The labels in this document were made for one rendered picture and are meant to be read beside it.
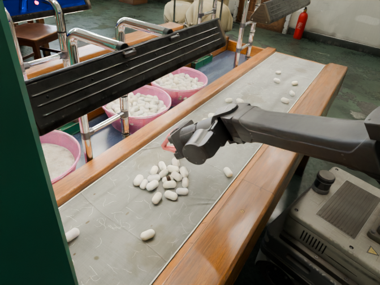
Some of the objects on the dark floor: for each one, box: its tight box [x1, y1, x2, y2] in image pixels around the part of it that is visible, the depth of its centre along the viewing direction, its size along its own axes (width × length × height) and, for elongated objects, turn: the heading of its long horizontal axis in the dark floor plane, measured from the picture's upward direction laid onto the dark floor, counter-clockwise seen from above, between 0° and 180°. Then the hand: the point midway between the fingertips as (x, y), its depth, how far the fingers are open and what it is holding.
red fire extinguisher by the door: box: [293, 7, 308, 40], centre depth 476 cm, size 14×18×49 cm
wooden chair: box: [14, 20, 61, 63], centre depth 267 cm, size 44×43×91 cm
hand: (164, 146), depth 81 cm, fingers closed
